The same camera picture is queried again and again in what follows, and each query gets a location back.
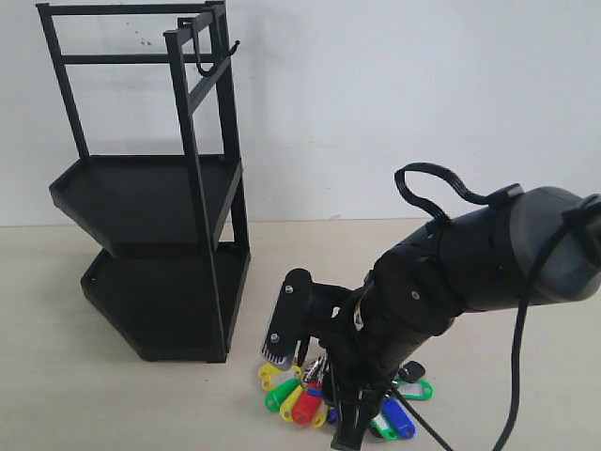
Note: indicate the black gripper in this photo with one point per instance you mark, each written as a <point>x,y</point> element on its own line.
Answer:
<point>367,332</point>

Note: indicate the colourful key tag bunch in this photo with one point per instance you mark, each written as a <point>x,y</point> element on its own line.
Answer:
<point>297,395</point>

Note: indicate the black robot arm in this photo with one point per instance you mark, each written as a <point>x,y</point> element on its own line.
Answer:
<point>533,248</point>

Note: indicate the black two-tier shelf rack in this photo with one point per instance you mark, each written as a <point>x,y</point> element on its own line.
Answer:
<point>172,229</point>

